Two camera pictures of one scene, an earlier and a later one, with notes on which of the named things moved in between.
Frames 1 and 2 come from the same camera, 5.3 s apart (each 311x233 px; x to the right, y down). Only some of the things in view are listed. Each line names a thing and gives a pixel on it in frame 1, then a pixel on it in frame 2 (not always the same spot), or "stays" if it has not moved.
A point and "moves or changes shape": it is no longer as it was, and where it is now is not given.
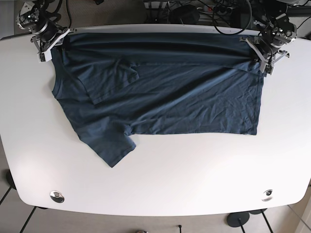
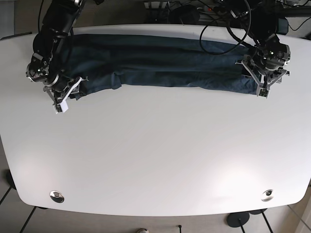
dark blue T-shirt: x=112 y=85 moves or changes shape
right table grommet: x=267 y=195 stays
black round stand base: x=233 y=218 stays
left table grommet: x=56 y=196 stays
